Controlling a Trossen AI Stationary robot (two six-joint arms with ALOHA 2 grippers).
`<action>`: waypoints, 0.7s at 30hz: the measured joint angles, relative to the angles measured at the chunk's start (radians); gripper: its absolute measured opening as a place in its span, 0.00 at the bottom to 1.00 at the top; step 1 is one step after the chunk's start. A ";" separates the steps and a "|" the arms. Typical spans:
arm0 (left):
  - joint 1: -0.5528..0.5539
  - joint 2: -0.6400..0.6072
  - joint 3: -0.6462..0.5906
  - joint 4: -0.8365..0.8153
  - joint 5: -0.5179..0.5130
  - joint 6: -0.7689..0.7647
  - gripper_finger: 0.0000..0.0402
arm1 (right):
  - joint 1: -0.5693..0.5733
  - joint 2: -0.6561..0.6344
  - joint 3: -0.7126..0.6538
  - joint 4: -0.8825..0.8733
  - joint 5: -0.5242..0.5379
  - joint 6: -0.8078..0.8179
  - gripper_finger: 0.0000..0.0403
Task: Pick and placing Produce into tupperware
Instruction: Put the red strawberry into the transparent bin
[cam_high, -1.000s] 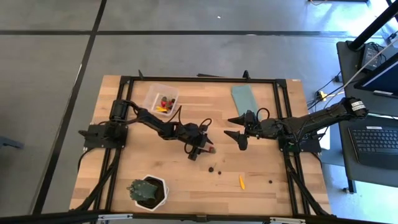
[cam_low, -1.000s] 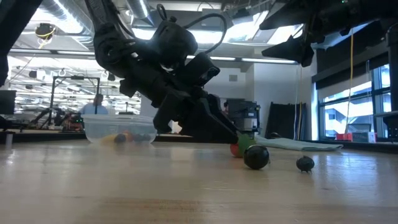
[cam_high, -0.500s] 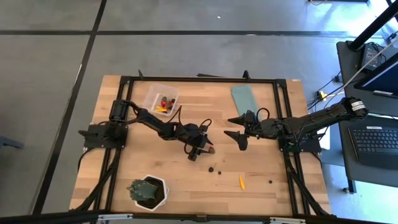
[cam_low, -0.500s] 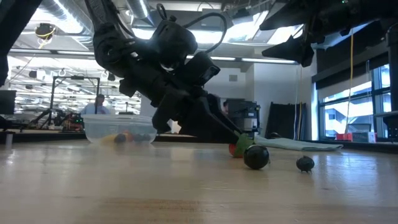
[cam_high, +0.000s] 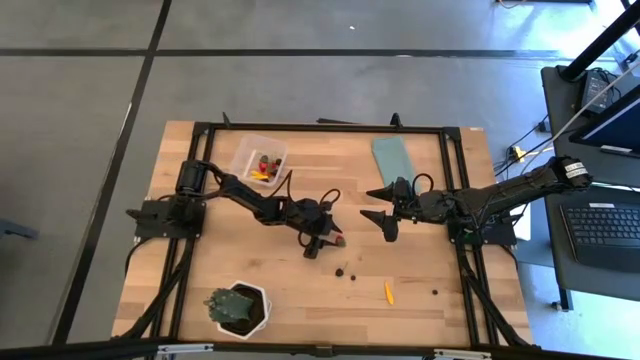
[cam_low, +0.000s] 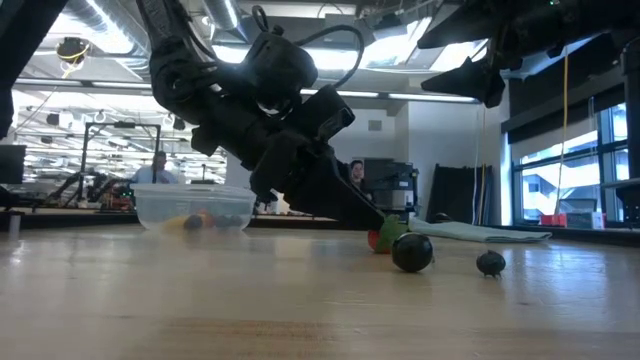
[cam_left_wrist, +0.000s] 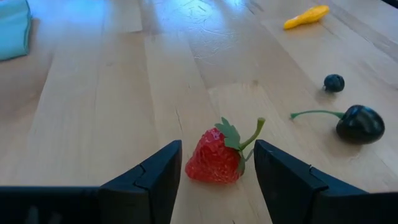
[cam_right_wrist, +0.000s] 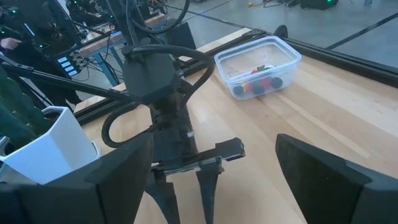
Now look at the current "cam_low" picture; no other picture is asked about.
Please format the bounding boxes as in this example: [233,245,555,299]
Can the clear plastic tupperware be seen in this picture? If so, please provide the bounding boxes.
[130,182,257,233]

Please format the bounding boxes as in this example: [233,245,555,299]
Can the black leaning panel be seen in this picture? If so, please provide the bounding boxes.
[427,163,494,226]

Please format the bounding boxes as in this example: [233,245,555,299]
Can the black monitor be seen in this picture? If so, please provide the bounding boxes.
[0,144,27,185]

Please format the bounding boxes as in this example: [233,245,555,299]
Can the person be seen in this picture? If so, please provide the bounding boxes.
[348,158,375,201]
[130,149,179,185]

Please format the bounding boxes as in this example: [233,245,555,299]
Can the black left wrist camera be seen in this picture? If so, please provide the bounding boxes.
[243,30,320,111]

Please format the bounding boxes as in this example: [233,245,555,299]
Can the yellow toy pepper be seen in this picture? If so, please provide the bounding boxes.
[162,215,190,232]

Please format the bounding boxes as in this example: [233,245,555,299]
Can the background robot workstation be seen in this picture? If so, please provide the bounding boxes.
[47,168,135,211]

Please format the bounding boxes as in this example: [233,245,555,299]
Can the long ceiling light strip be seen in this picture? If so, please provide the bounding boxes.
[4,77,484,105]

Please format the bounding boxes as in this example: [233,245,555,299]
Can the large dark toy blueberry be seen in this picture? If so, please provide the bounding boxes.
[390,231,435,274]

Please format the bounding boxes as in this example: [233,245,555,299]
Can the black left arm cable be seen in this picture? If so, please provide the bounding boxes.
[294,23,367,91]

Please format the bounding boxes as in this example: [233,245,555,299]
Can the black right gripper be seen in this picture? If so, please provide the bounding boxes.
[417,0,571,109]

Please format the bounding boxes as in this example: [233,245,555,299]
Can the small dark toy blueberry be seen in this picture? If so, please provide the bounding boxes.
[475,249,507,279]

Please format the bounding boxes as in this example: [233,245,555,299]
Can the green folded towel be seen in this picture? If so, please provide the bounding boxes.
[408,215,553,245]

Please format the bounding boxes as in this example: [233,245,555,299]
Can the black vertical post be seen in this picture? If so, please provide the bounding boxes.
[619,47,640,226]

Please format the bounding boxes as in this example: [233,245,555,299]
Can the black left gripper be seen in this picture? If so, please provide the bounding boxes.
[191,83,387,233]

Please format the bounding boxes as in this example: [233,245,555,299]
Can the black camera stand frame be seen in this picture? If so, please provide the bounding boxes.
[81,121,162,206]

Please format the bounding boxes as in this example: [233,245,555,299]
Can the black table frame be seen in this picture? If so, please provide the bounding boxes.
[0,209,640,246]

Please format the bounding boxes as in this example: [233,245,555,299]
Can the ceiling camera with yellow cable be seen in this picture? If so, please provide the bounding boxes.
[54,37,91,66]

